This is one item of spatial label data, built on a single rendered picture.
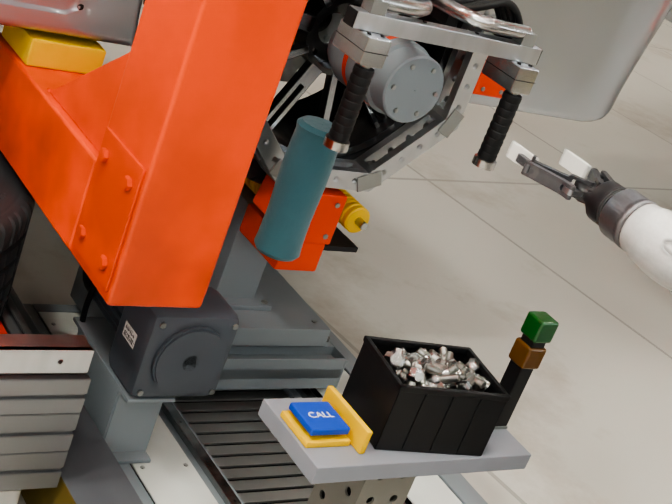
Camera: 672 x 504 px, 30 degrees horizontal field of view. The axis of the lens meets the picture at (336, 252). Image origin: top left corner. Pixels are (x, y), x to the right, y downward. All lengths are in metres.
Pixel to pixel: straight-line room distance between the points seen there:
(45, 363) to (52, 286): 1.02
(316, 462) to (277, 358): 0.85
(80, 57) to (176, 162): 0.53
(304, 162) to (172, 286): 0.44
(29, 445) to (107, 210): 0.43
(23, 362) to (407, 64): 0.82
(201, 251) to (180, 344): 0.33
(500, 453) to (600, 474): 1.13
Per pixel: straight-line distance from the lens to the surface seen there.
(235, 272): 2.63
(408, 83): 2.22
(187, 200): 1.82
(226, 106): 1.77
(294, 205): 2.24
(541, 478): 3.00
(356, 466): 1.84
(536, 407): 3.31
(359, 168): 2.47
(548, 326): 2.02
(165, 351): 2.16
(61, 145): 2.04
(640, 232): 2.00
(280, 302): 2.74
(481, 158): 2.31
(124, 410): 2.28
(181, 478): 2.34
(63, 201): 2.01
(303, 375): 2.70
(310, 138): 2.20
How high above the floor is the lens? 1.39
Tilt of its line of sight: 22 degrees down
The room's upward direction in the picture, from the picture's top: 21 degrees clockwise
